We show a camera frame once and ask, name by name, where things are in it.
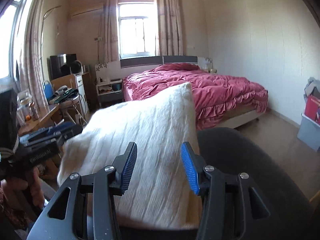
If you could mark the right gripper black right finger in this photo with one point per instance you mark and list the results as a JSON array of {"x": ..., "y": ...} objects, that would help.
[{"x": 233, "y": 206}]

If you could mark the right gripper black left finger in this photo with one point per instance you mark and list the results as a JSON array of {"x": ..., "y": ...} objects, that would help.
[{"x": 65, "y": 216}]

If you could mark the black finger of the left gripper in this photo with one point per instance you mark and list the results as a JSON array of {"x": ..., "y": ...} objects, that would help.
[
  {"x": 65, "y": 134},
  {"x": 43, "y": 132}
]

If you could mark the white knit sweater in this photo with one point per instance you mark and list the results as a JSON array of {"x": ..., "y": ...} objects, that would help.
[{"x": 159, "y": 196}]

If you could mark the blue folding chair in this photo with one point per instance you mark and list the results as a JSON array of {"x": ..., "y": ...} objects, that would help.
[{"x": 48, "y": 89}]

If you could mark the grey clothes pile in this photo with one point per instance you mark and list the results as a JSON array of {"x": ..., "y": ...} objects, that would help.
[{"x": 312, "y": 88}]

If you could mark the person's left hand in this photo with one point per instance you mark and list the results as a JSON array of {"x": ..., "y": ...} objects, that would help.
[{"x": 12, "y": 185}]

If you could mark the round stool with items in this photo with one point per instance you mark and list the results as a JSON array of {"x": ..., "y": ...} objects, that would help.
[{"x": 69, "y": 102}]

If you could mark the wooden desk with drawers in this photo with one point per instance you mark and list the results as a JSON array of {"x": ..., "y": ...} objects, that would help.
[{"x": 74, "y": 81}]

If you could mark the white bedside table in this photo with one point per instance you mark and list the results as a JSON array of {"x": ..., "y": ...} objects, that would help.
[{"x": 110, "y": 92}]

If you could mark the grey plastic storage bin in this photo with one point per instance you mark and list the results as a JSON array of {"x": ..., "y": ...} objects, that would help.
[{"x": 309, "y": 133}]

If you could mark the red ruffled duvet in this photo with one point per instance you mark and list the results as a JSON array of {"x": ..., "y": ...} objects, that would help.
[{"x": 216, "y": 97}]

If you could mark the red fabric storage box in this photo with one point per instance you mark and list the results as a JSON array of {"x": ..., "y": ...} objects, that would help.
[{"x": 312, "y": 108}]

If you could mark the beige patterned curtain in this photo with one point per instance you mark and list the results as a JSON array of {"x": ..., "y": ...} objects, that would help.
[{"x": 169, "y": 33}]

